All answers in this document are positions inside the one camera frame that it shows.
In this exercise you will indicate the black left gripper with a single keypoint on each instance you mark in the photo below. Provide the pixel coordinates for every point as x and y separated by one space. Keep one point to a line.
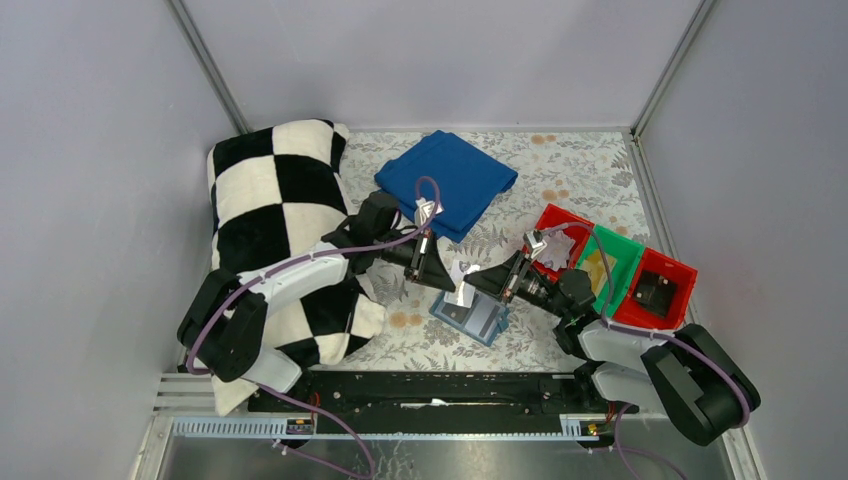
423 258

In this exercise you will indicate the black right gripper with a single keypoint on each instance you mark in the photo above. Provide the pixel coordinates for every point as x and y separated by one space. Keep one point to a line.
515 274

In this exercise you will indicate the white card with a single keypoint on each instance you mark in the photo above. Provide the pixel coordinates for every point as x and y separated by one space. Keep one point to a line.
462 278

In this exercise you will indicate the blue leather card holder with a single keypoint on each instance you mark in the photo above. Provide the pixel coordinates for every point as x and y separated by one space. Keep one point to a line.
477 315

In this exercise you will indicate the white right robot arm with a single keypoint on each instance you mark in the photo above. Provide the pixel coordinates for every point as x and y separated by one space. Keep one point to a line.
683 374

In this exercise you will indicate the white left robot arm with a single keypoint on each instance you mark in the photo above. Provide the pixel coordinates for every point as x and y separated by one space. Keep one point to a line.
224 327

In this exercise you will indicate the gold card in green bin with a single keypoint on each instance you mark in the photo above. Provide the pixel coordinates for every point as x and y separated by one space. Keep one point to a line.
595 265

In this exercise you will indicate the dark card in red bin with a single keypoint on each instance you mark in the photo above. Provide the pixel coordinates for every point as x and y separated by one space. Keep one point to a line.
655 294

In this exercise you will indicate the floral table mat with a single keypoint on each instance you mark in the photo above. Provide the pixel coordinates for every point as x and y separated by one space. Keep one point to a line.
590 174

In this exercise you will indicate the folded blue cloth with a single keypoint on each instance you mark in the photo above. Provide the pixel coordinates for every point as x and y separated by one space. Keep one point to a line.
468 179

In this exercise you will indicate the green bin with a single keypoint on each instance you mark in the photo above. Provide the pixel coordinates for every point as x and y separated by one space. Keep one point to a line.
628 254

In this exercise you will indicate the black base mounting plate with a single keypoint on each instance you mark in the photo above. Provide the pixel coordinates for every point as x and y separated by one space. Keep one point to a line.
476 401

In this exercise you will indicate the red bin right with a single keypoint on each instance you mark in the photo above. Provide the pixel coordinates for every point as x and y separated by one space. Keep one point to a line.
684 275

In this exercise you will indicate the black white checkered pillow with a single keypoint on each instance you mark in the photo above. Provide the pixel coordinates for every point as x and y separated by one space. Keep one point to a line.
275 192

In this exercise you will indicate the white slotted cable duct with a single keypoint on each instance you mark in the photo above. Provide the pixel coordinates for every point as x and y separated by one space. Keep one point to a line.
561 428

